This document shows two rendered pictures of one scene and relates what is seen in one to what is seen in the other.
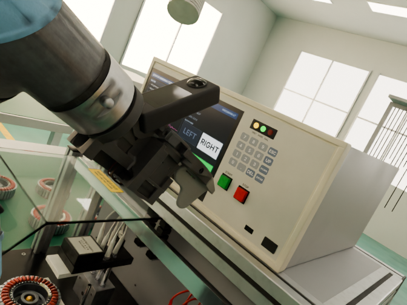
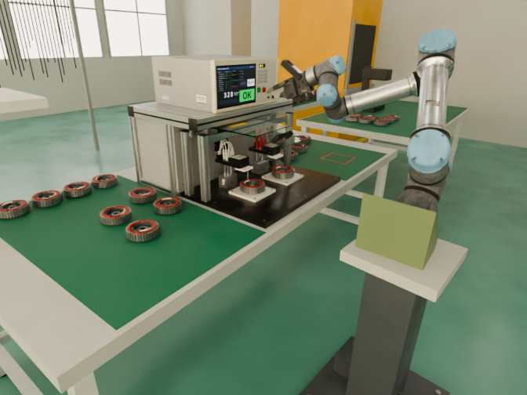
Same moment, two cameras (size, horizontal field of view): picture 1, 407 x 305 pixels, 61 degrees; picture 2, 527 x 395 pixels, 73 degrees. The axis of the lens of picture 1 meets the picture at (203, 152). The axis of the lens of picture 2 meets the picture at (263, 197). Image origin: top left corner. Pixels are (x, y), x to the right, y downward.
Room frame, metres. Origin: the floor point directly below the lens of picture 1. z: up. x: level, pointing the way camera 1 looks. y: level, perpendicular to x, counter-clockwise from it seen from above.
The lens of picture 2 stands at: (0.57, 1.65, 1.40)
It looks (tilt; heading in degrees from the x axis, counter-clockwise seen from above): 24 degrees down; 268
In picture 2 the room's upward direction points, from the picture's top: 1 degrees clockwise
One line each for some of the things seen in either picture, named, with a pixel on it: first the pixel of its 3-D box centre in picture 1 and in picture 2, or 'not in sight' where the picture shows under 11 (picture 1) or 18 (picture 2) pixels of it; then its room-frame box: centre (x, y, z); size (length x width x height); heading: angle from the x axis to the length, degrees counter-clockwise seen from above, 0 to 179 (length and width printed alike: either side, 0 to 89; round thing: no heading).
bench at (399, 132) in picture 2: not in sight; (387, 149); (-0.82, -1.89, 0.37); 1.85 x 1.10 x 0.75; 52
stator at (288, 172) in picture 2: not in sight; (283, 172); (0.42, 0.00, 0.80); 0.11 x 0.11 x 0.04
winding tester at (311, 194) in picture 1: (260, 156); (217, 79); (0.74, -0.12, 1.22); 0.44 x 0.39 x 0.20; 52
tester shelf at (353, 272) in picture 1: (231, 203); (216, 106); (0.75, -0.10, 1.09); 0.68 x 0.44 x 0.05; 52
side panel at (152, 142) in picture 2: not in sight; (154, 155); (1.01, 0.10, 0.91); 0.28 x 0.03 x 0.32; 142
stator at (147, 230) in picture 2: not in sight; (143, 230); (0.96, 0.53, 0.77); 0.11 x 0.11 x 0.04
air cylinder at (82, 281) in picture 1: (93, 288); (227, 179); (0.68, 0.10, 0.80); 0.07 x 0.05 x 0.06; 52
